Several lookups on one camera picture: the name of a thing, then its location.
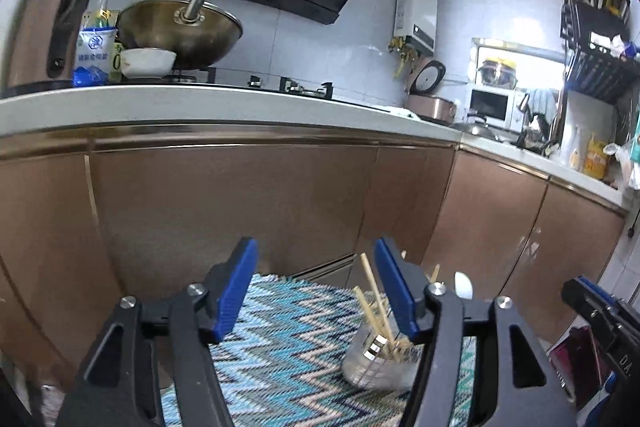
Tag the black gas stove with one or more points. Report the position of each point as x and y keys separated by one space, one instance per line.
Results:
x=300 y=87

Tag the black perforated box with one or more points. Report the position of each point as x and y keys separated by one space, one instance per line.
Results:
x=595 y=22

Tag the brown base cabinets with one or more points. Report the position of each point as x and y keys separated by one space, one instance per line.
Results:
x=225 y=197

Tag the black wall rack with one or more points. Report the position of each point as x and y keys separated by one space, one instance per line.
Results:
x=595 y=72

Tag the blue white salt bag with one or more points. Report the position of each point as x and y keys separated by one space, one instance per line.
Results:
x=92 y=57

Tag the stacked metal bowls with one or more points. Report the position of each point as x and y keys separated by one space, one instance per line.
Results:
x=497 y=74

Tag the clear glass cup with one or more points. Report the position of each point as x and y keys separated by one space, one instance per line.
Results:
x=370 y=364

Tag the white cloth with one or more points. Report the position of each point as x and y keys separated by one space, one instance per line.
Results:
x=395 y=111

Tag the group of wooden chopsticks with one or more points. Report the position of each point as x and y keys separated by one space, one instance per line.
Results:
x=378 y=302

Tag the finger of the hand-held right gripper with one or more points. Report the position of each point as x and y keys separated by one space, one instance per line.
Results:
x=585 y=294

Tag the brown rice cooker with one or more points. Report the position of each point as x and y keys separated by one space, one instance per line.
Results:
x=430 y=107

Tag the black pan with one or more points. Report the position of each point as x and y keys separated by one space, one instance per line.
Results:
x=535 y=142

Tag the white water heater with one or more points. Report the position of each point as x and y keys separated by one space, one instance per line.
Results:
x=417 y=17

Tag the white bowl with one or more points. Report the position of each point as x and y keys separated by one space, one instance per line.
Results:
x=147 y=63

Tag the white ceramic spoon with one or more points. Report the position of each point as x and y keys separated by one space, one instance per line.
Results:
x=462 y=284

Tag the white bottle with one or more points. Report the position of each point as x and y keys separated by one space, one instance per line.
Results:
x=576 y=152

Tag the glass pot lid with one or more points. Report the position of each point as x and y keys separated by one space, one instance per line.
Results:
x=472 y=129

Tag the dark red stool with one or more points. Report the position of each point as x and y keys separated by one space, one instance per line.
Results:
x=575 y=357

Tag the grey hanging towel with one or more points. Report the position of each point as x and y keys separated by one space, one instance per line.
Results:
x=542 y=104

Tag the zigzag patterned table mat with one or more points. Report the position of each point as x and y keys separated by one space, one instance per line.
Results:
x=290 y=347

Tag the white microwave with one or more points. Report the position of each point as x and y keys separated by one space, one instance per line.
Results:
x=490 y=104

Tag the white plastic bag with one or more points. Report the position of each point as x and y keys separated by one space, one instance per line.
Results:
x=625 y=162

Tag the white countertop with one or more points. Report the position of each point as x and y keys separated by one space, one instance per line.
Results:
x=150 y=107

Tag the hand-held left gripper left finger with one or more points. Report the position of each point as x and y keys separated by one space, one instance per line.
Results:
x=235 y=292

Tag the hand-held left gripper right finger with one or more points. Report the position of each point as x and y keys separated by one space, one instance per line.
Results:
x=397 y=292

